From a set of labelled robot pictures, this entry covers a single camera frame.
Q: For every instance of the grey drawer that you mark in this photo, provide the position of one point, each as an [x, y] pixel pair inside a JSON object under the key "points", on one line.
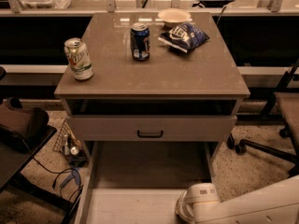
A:
{"points": [[178, 128], [140, 182]]}

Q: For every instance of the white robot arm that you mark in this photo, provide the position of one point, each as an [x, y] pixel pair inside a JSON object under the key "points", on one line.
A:
{"points": [[274, 204]]}

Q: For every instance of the grey drawer cabinet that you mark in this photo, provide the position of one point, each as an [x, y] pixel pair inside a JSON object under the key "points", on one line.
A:
{"points": [[203, 82]]}

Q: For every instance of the blue soda can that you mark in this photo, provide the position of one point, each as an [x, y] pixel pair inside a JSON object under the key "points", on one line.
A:
{"points": [[140, 41]]}

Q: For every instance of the blue chip bag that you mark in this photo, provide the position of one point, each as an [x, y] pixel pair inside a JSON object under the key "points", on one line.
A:
{"points": [[184, 37]]}

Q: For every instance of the white bowl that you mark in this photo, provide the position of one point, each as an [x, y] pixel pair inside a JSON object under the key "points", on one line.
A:
{"points": [[173, 16]]}

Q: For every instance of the green white soda can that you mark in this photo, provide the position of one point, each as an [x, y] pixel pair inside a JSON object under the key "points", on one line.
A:
{"points": [[77, 54]]}

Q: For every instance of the blue tape piece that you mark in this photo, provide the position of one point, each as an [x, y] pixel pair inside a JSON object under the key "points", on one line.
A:
{"points": [[72, 175]]}

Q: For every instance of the brown bag on table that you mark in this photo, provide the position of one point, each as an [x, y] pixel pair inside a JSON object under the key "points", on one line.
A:
{"points": [[20, 128]]}

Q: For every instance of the black office chair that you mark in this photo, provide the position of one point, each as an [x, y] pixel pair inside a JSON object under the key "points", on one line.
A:
{"points": [[288, 104]]}

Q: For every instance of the black side table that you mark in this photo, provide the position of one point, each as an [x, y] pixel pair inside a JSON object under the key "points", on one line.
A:
{"points": [[11, 164]]}

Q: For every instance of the wire basket with items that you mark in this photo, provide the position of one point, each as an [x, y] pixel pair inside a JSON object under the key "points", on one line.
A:
{"points": [[69, 147]]}

